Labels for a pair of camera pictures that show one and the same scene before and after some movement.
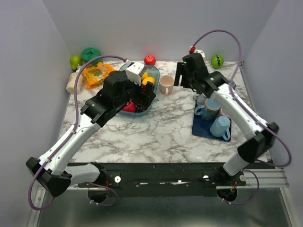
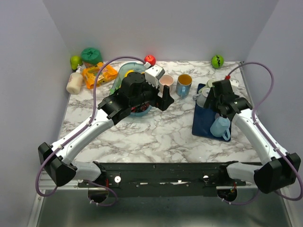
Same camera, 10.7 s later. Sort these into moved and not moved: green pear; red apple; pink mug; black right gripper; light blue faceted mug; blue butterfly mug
Moved: black right gripper; blue butterfly mug
Not moved: red apple; green pear; light blue faceted mug; pink mug
